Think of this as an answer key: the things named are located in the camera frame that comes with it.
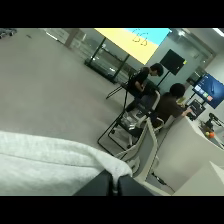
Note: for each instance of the person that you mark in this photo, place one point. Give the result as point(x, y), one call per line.
point(141, 81)
point(166, 106)

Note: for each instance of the white garment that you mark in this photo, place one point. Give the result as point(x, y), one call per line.
point(46, 165)

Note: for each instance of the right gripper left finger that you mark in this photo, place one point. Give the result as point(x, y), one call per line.
point(97, 186)

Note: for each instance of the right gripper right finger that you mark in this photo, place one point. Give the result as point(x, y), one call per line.
point(131, 187)

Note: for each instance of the monitor on stand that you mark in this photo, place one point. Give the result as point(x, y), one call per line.
point(209, 90)

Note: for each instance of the white desk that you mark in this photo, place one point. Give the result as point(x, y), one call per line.
point(186, 156)

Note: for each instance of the black speaker on stand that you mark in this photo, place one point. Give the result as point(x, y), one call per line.
point(171, 63)

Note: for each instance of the large wall screen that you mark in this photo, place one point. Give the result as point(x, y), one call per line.
point(133, 39)

